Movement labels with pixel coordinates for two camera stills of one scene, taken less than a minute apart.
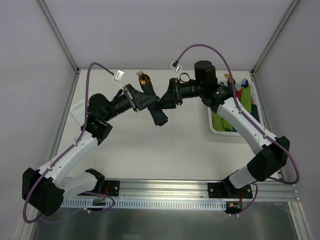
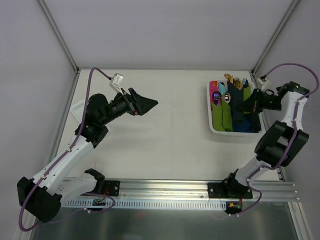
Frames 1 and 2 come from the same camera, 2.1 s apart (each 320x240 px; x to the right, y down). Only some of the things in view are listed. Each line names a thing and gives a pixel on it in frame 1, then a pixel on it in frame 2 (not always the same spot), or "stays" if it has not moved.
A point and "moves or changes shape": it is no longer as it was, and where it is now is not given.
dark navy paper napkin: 158,115 moves or changes shape
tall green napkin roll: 245,98 stays
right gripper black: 175,91 to 257,100
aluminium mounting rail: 189,190 stays
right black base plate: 226,190 stays
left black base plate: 112,188 stays
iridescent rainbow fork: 142,74 to 245,82
